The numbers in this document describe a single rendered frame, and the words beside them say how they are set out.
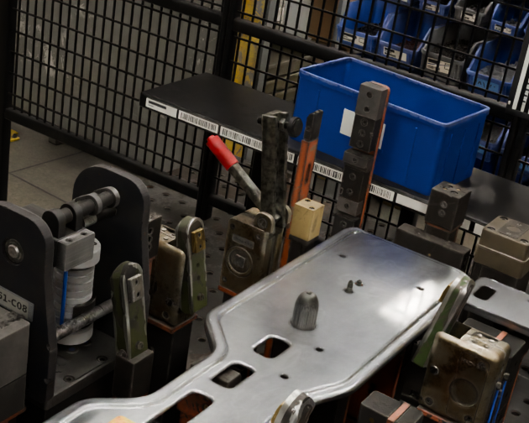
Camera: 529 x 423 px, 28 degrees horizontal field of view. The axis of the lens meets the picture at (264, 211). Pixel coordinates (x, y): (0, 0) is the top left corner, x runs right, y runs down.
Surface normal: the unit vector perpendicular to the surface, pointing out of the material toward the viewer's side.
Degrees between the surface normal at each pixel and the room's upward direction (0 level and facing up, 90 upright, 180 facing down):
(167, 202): 0
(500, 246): 88
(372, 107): 90
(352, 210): 90
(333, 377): 0
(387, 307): 0
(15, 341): 90
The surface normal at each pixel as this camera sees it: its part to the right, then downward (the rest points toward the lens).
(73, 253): 0.83, 0.34
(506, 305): 0.15, -0.90
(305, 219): -0.54, 0.28
